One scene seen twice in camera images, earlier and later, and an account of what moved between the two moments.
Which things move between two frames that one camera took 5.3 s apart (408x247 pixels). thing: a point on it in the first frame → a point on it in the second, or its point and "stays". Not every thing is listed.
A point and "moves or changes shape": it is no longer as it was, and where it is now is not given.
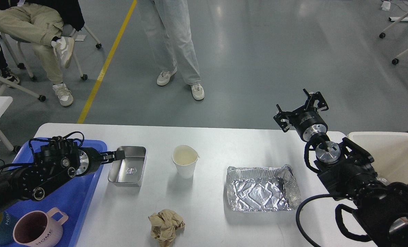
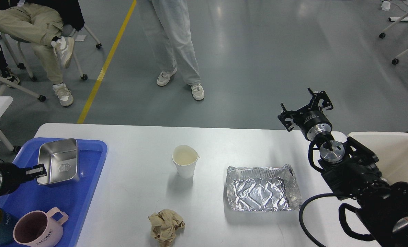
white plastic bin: [398, 156] stays
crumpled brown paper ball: [164, 225] stays
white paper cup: [184, 157] stays
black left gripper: [90, 159] → [3, 177]
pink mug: [35, 228] stays
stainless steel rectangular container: [127, 172] moves or changes shape
